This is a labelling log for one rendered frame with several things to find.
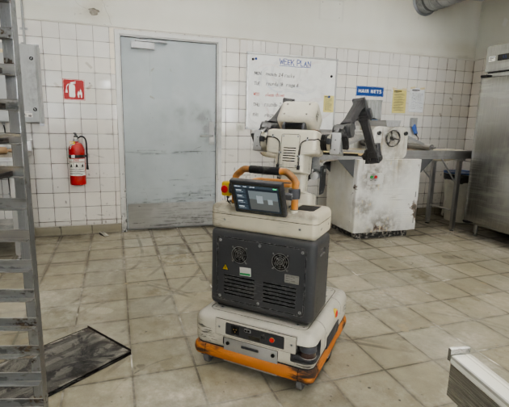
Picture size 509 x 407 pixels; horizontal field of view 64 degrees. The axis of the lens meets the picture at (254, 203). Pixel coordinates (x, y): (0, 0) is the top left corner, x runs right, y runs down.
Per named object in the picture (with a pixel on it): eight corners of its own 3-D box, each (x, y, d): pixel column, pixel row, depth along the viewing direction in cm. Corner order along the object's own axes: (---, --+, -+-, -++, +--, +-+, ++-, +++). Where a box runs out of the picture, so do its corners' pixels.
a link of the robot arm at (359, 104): (351, 94, 252) (368, 92, 247) (355, 115, 259) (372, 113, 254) (330, 128, 221) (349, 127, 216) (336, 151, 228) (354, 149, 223)
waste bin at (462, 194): (493, 224, 528) (500, 173, 515) (460, 225, 511) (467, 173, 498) (460, 214, 578) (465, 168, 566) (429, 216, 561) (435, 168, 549)
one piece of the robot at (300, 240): (309, 353, 187) (321, 171, 171) (208, 325, 210) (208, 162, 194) (329, 322, 217) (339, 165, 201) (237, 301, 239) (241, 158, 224)
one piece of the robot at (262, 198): (297, 228, 183) (292, 186, 170) (228, 219, 197) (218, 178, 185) (305, 214, 191) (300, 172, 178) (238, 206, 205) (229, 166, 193)
